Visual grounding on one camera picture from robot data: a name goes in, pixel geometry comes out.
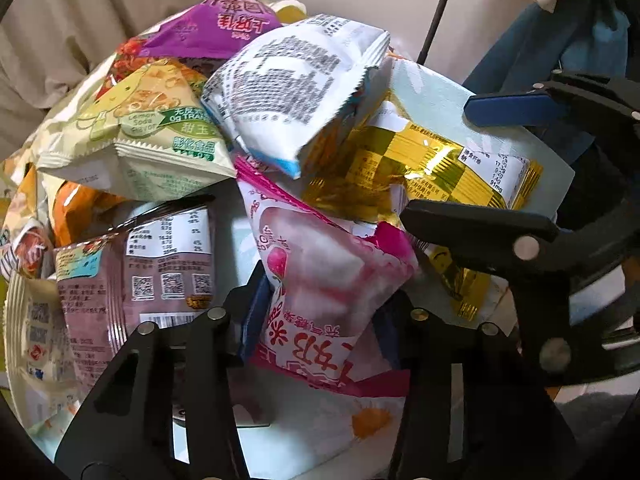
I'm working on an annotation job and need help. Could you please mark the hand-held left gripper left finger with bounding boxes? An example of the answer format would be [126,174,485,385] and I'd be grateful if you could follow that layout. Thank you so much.
[54,259,275,480]

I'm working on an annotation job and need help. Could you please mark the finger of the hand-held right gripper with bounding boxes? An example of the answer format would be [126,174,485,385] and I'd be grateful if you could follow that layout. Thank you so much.
[464,72,640,127]
[400,199,578,377]

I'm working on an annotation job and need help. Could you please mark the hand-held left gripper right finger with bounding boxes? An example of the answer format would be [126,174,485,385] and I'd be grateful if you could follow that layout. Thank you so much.
[372,292,581,480]

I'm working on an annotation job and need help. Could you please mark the pink snack packet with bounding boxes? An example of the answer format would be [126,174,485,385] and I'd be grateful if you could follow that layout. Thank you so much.
[235,156,422,399]

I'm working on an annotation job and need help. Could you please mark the yellow snack packet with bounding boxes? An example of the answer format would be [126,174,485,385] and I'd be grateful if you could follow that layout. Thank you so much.
[422,242,498,322]

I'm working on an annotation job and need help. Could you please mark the blue garment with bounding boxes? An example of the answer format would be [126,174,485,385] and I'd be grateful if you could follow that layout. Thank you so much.
[462,2,632,163]

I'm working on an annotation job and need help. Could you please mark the gold checkered snack packet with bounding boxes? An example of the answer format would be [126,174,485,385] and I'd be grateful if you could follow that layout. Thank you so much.
[304,89,545,222]

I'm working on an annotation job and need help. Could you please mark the mauve snack packet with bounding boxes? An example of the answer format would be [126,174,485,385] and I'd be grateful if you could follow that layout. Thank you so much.
[54,205,219,392]

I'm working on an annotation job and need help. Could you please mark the light blue daisy cloth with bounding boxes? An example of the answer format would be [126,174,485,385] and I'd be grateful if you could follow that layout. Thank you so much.
[30,55,576,480]

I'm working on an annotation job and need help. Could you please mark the orange snack packet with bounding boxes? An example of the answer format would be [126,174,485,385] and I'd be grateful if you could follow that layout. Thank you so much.
[50,180,127,249]

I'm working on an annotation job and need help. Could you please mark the pale green snack packet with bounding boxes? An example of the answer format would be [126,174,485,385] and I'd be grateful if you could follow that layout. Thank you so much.
[37,57,239,202]

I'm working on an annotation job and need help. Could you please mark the white snack packet blue edge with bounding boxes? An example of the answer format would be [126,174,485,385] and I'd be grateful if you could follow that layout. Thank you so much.
[200,14,392,180]

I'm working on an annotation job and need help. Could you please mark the cream snack packet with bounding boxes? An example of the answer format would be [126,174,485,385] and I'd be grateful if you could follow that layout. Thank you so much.
[4,270,88,413]

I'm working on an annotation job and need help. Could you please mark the red and white snack packet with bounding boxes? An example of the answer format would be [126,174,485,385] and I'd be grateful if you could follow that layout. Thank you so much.
[0,157,53,281]

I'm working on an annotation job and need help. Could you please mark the red-orange snack packet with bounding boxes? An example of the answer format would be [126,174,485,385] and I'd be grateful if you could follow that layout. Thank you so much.
[107,36,168,93]

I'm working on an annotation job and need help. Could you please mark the purple snack packet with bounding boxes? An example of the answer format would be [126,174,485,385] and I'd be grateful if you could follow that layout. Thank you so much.
[142,0,284,69]

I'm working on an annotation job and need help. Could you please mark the beige pillow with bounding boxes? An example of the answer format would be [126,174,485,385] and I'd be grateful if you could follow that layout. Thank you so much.
[0,0,241,156]

